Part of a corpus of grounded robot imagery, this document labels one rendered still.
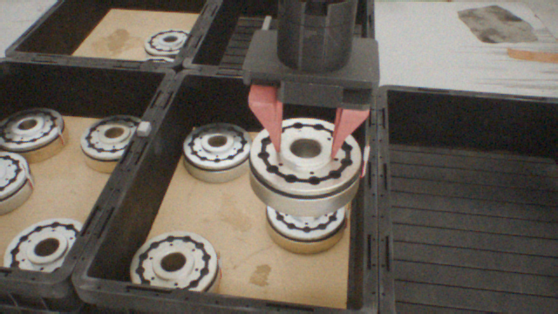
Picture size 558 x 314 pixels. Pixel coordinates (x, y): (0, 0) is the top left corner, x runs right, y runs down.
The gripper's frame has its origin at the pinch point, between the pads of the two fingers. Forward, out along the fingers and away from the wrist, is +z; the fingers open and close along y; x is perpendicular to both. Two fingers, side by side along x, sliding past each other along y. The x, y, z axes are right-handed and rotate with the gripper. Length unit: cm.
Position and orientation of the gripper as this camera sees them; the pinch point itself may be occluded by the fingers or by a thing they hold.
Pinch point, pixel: (306, 143)
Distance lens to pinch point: 45.9
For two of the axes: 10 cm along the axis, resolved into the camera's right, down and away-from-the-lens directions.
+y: -9.9, -1.0, 0.8
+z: -0.2, 7.5, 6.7
